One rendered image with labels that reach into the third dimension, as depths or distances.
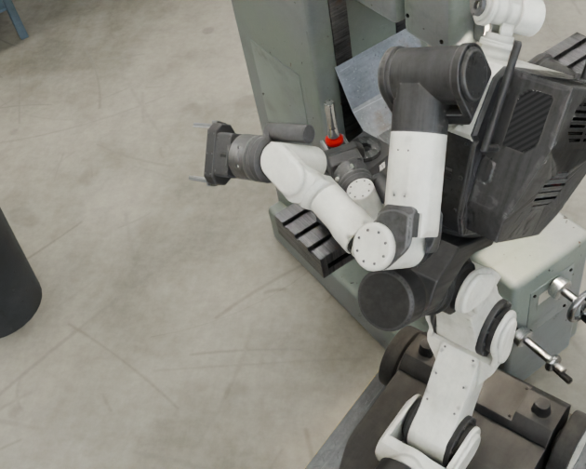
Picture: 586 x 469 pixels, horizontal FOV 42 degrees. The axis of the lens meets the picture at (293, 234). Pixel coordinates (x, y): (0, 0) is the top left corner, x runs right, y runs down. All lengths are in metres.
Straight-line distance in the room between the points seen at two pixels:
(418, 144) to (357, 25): 1.26
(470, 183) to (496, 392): 0.99
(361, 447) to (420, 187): 1.11
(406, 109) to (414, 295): 0.33
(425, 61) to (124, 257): 2.55
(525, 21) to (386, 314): 0.56
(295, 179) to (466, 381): 0.81
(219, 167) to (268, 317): 1.73
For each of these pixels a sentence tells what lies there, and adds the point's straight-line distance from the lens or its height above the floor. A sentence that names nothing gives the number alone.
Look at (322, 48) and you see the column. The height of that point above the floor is 1.18.
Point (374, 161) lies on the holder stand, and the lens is 2.04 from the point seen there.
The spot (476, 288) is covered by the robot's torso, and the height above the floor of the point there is 1.32.
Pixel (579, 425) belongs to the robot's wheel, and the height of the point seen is 0.60.
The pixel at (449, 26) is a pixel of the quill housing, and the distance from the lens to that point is 1.99.
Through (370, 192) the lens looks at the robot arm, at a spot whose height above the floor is 1.28.
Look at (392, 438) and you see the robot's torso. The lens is 1.99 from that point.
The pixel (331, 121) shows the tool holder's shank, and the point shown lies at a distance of 1.90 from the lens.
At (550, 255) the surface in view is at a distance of 2.33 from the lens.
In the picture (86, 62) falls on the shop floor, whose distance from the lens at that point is 4.91.
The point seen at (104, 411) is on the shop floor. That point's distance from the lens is 3.12.
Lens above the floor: 2.51
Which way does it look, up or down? 47 degrees down
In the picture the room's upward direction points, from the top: 13 degrees counter-clockwise
